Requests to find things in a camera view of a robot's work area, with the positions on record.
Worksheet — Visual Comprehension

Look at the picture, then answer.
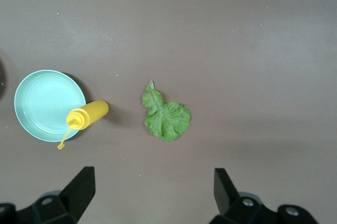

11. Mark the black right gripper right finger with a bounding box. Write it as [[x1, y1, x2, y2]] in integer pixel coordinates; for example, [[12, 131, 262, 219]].
[[210, 168, 321, 224]]

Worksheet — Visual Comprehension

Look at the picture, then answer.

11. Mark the green lettuce leaf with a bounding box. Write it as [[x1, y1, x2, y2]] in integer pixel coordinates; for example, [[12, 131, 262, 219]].
[[141, 80, 192, 142]]

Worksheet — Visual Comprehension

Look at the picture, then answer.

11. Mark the mint green plate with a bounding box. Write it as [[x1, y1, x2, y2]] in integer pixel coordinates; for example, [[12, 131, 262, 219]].
[[14, 69, 87, 142]]

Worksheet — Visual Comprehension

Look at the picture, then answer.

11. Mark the yellow mustard squeeze bottle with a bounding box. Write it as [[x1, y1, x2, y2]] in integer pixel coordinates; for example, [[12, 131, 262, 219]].
[[57, 99, 110, 150]]

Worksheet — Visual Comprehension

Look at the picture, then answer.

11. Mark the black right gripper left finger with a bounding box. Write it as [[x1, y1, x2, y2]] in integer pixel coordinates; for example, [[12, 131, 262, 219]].
[[0, 166, 96, 224]]

